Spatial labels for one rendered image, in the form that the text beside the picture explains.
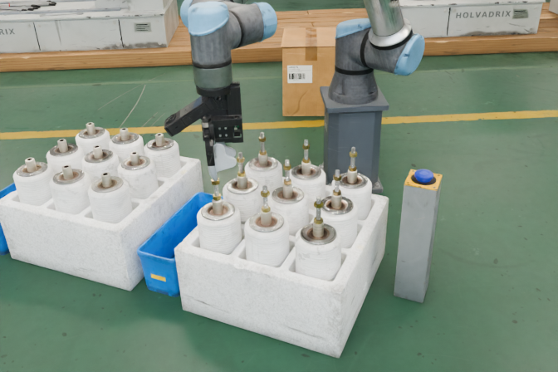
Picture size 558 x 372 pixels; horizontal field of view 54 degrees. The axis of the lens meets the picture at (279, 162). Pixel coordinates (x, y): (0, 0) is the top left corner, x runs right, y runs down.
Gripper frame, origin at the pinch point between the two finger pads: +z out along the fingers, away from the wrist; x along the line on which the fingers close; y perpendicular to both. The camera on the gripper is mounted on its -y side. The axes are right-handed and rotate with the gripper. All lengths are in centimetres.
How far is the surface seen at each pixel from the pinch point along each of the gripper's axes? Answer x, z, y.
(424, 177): -4.6, 1.8, 45.2
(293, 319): -17.0, 27.0, 15.2
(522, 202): 32, 35, 91
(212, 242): -4.5, 14.8, -0.9
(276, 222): -6.3, 9.4, 13.0
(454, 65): 164, 35, 120
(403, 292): -5, 33, 43
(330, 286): -19.7, 16.6, 22.4
